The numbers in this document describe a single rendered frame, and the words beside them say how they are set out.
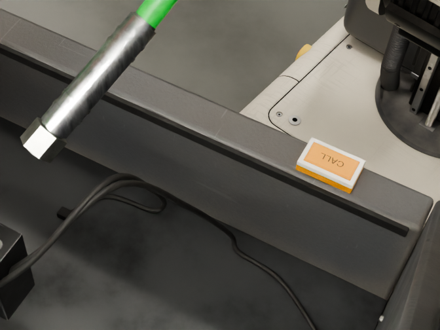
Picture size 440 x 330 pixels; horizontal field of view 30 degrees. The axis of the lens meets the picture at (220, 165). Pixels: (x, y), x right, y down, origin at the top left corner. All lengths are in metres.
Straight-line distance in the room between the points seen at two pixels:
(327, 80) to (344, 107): 0.07
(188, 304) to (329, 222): 0.15
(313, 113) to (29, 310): 0.97
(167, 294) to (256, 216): 0.11
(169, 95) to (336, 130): 0.89
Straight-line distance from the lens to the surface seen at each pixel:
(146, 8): 0.45
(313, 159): 0.69
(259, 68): 2.06
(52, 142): 0.46
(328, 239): 0.74
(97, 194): 0.58
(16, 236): 0.62
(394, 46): 1.58
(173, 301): 0.75
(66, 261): 0.78
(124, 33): 0.45
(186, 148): 0.74
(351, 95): 1.66
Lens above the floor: 1.50
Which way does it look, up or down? 54 degrees down
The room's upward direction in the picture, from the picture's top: 6 degrees clockwise
